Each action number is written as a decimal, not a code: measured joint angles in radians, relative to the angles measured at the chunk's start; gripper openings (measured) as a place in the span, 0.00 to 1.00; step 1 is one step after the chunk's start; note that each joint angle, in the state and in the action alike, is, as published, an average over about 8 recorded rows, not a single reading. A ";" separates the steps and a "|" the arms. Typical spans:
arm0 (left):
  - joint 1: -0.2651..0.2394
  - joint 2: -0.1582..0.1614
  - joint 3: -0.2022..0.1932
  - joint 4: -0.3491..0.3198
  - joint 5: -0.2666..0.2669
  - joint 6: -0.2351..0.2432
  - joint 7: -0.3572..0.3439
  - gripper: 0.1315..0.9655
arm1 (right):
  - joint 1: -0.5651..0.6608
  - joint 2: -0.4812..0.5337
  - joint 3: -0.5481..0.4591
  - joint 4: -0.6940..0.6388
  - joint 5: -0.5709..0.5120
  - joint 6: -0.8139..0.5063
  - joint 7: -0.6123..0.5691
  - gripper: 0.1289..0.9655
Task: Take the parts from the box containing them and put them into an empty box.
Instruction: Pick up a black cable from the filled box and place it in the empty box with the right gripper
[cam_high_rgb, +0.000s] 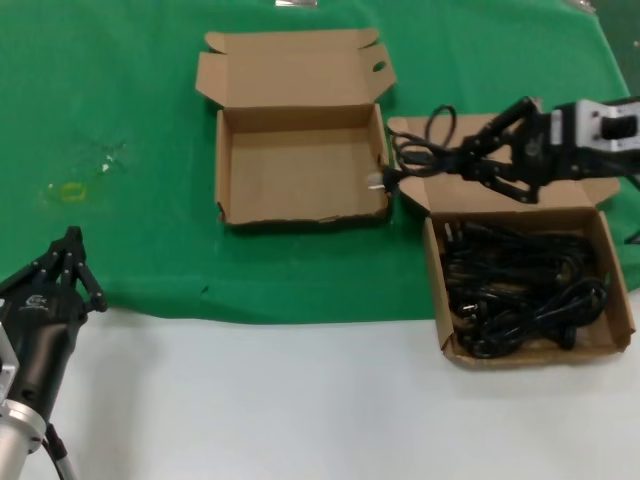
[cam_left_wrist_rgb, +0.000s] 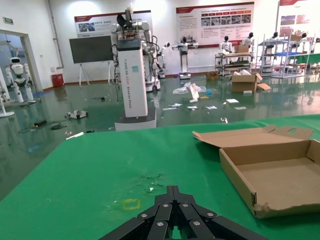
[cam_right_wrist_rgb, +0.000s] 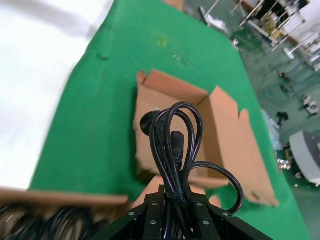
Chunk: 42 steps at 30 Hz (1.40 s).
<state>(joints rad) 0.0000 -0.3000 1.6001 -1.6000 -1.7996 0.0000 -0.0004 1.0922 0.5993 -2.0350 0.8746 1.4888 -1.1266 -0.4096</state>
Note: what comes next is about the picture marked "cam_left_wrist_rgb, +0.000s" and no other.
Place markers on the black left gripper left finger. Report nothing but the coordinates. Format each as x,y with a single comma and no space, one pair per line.
152,222

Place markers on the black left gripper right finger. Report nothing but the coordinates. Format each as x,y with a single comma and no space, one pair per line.
200,222

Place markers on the small metal parts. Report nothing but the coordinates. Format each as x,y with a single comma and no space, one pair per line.
224,120

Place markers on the open cardboard box on floor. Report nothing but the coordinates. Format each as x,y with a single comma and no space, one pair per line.
243,83

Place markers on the small cardboard box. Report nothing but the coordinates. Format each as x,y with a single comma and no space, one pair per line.
212,75

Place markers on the blue white leaflet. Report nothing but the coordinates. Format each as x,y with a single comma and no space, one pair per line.
240,108
192,107
175,105
211,107

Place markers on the white stick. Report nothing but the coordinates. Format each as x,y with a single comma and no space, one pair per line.
74,136

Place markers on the white paper pad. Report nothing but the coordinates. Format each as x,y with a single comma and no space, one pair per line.
232,100

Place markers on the white red paper bag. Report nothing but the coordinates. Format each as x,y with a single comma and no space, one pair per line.
193,92

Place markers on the grey device on floor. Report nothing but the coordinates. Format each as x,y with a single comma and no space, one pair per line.
76,114

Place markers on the clear plastic bag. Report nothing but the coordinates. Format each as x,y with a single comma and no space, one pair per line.
180,90

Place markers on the white column wheeled robot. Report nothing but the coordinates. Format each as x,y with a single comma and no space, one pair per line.
132,75

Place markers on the black power strip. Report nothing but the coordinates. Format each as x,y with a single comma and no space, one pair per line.
40,123

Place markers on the metal shelf rack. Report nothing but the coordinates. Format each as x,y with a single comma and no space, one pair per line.
233,65

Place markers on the small white robot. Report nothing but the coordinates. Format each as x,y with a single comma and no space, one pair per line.
163,57

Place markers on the red bin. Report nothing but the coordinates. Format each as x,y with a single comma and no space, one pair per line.
57,80

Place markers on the white shelving rack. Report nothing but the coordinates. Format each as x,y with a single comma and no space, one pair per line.
285,72

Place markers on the white stand base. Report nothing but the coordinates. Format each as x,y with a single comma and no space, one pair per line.
5,113

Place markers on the black display screen on stand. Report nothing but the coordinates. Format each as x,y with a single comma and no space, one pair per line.
90,50

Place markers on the distant green table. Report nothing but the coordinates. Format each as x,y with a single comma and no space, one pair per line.
310,58

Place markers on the green exit sign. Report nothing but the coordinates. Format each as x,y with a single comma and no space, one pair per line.
8,20

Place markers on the cardboard box with torn wall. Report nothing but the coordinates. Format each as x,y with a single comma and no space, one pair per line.
275,180

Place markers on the white humanoid robot on pedestal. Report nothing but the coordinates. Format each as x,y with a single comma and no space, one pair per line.
184,57

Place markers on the red white wall info board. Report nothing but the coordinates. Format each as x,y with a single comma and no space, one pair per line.
215,32

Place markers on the white wall pipe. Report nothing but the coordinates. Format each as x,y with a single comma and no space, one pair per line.
56,42

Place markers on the wall poster with blue photo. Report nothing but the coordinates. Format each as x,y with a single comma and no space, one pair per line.
100,23

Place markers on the white door frame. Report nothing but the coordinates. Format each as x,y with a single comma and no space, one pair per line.
27,50

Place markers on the wall info board with photos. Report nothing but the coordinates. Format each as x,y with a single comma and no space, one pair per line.
300,15

